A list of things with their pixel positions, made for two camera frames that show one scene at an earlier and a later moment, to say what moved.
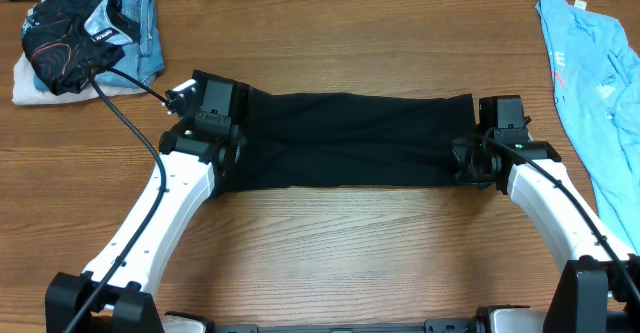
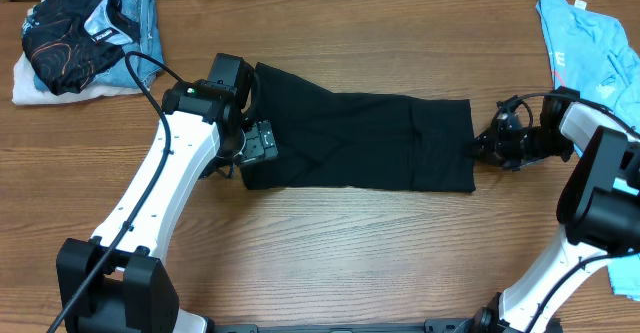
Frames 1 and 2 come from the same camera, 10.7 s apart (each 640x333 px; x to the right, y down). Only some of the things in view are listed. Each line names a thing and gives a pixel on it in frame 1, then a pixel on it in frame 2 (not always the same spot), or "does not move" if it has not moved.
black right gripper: (460, 149) -> (494, 140)
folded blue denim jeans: (142, 62) does not move
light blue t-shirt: (598, 80) does not move
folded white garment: (26, 91) does not move
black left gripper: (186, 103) -> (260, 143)
